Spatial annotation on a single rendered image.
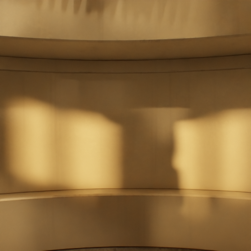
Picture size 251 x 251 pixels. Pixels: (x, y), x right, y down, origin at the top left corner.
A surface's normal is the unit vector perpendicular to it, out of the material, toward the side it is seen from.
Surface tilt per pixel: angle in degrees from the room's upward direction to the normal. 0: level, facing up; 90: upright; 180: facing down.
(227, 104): 90
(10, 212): 90
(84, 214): 90
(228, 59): 90
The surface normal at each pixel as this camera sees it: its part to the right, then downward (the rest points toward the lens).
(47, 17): 0.18, 0.00
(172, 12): -0.13, 0.00
